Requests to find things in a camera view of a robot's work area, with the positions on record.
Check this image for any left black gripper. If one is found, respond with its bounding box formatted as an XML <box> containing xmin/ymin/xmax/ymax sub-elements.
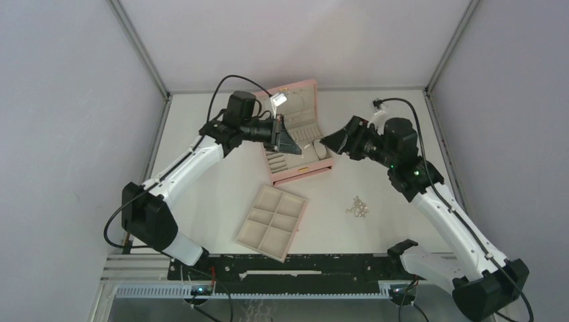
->
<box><xmin>240</xmin><ymin>115</ymin><xmax>301</xmax><ymax>156</ymax></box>

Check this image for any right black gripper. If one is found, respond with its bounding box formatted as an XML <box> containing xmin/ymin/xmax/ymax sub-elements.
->
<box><xmin>318</xmin><ymin>115</ymin><xmax>396</xmax><ymax>170</ymax></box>

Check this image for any pink jewelry box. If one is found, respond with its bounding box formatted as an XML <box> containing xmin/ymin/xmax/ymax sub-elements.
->
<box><xmin>255</xmin><ymin>78</ymin><xmax>334</xmax><ymax>186</ymax></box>

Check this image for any silver hoop necklace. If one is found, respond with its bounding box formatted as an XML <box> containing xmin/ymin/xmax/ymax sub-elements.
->
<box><xmin>284</xmin><ymin>92</ymin><xmax>307</xmax><ymax>123</ymax></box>

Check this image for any silver chain pile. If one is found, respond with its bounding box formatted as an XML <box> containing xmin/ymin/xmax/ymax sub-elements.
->
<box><xmin>345</xmin><ymin>195</ymin><xmax>370</xmax><ymax>219</ymax></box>

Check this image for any beige six-compartment tray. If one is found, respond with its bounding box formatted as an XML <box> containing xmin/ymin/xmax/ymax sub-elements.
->
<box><xmin>236</xmin><ymin>184</ymin><xmax>307</xmax><ymax>262</ymax></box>

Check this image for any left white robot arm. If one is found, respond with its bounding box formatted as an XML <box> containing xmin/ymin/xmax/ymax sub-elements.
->
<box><xmin>117</xmin><ymin>91</ymin><xmax>302</xmax><ymax>280</ymax></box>

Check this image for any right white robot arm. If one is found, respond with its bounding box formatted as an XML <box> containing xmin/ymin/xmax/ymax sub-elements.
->
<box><xmin>321</xmin><ymin>116</ymin><xmax>529</xmax><ymax>321</ymax></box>

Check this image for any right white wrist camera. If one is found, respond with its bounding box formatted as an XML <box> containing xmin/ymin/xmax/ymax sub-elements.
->
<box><xmin>368</xmin><ymin>109</ymin><xmax>389</xmax><ymax>135</ymax></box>

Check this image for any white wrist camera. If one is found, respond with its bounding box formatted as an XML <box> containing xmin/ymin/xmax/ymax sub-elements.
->
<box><xmin>368</xmin><ymin>109</ymin><xmax>389</xmax><ymax>135</ymax></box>
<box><xmin>269</xmin><ymin>91</ymin><xmax>287</xmax><ymax>117</ymax></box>

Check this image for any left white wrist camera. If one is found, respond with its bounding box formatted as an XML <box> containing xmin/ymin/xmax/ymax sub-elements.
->
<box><xmin>269</xmin><ymin>91</ymin><xmax>287</xmax><ymax>117</ymax></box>

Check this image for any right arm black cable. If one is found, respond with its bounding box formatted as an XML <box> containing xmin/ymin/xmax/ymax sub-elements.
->
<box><xmin>372</xmin><ymin>97</ymin><xmax>534</xmax><ymax>322</ymax></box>

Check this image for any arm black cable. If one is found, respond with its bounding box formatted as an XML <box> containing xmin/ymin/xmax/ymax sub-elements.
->
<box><xmin>372</xmin><ymin>97</ymin><xmax>534</xmax><ymax>322</ymax></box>
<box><xmin>103</xmin><ymin>74</ymin><xmax>273</xmax><ymax>250</ymax></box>

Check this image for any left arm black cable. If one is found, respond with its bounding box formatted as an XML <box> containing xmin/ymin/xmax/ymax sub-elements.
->
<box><xmin>103</xmin><ymin>74</ymin><xmax>273</xmax><ymax>250</ymax></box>

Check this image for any black mounting base plate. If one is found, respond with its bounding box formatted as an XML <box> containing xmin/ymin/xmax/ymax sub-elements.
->
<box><xmin>167</xmin><ymin>254</ymin><xmax>414</xmax><ymax>294</ymax></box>

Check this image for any white slotted cable duct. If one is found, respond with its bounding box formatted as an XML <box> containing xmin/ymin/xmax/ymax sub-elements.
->
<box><xmin>115</xmin><ymin>284</ymin><xmax>393</xmax><ymax>299</ymax></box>

